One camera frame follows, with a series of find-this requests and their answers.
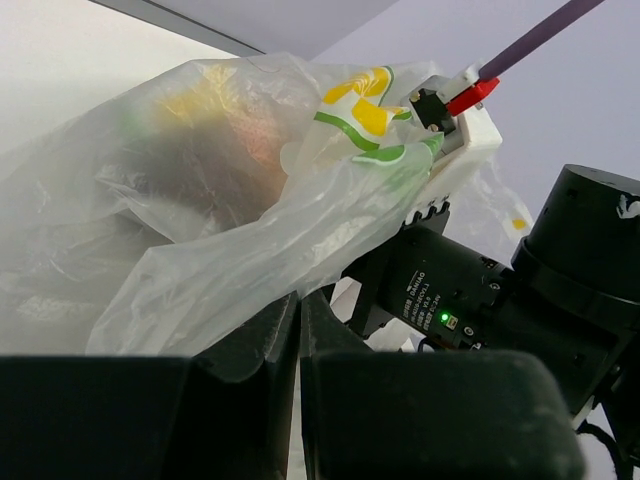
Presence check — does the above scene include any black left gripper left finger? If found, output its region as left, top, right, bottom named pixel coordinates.
left=1, top=294, right=300, bottom=479

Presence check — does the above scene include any aluminium table edge rail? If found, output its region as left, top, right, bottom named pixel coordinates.
left=92, top=0, right=265, bottom=57

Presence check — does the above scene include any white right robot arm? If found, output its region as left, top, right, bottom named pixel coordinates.
left=347, top=165, right=639, bottom=415

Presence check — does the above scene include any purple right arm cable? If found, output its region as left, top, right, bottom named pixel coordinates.
left=477, top=0, right=609, bottom=84

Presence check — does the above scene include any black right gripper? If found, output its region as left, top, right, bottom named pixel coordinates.
left=345, top=225, right=513, bottom=350

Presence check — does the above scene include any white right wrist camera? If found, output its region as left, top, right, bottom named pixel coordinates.
left=408, top=62, right=503, bottom=206

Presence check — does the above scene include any translucent printed plastic bag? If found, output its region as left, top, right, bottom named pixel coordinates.
left=1, top=54, right=533, bottom=355

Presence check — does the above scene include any dark maroon fake fruit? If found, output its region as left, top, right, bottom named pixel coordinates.
left=96, top=118, right=290, bottom=243

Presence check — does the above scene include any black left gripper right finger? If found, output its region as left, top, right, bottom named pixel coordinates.
left=300, top=292, right=586, bottom=479

